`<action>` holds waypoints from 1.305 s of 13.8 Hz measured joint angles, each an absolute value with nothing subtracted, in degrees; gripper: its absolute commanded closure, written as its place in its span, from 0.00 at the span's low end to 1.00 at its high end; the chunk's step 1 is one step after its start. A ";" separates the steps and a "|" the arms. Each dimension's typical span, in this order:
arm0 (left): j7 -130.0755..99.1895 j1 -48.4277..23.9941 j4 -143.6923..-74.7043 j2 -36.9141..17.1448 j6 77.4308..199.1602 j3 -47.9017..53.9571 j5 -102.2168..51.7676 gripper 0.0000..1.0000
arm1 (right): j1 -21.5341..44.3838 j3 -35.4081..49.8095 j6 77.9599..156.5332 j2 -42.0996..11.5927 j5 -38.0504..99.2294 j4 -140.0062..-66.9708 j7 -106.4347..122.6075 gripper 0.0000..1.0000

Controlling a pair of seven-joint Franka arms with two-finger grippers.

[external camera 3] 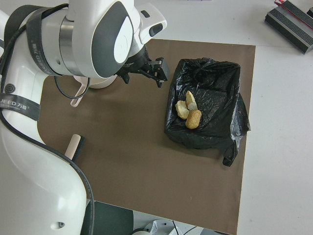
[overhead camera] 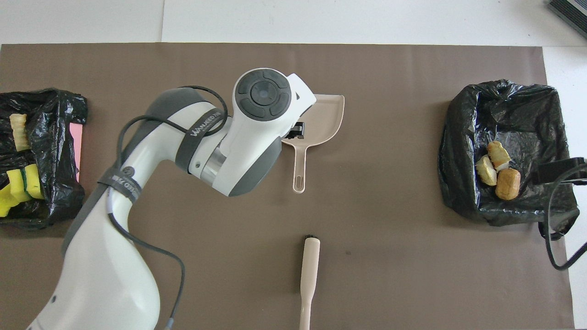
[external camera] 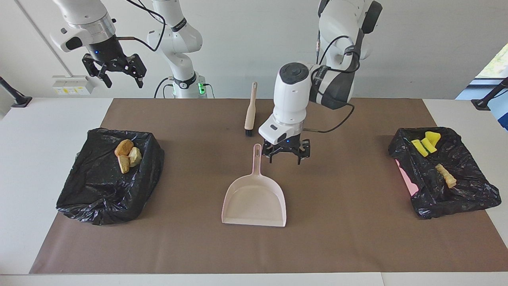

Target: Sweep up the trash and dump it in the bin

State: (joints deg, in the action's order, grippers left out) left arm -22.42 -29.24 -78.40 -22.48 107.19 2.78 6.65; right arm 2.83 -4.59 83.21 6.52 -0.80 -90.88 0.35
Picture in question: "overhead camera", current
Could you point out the beige plastic dustpan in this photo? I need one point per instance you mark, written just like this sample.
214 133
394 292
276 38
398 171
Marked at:
321 121

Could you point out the brown bread roll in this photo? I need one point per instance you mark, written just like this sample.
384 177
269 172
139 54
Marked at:
508 184

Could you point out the striped croissant piece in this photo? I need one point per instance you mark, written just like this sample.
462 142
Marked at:
499 155

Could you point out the pale bread piece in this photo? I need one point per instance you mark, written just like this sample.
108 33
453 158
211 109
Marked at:
487 170

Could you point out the beige hand brush black bristles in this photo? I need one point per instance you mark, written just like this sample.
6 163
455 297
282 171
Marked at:
309 266

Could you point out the yellow sponge piece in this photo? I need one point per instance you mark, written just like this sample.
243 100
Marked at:
33 181
16 183
5 201

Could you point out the orange croissant piece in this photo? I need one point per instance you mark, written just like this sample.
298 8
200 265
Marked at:
19 133

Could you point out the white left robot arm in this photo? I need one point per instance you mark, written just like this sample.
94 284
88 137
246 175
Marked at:
114 256

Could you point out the black plastic trash bag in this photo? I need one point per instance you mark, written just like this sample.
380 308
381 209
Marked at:
527 114
50 137

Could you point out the pink bin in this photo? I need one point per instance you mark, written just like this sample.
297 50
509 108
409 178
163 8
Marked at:
77 151

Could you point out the brown paper table mat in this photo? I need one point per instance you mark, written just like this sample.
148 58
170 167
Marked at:
367 68

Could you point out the dark ridged device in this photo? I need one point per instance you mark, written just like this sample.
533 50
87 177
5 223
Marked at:
571 11

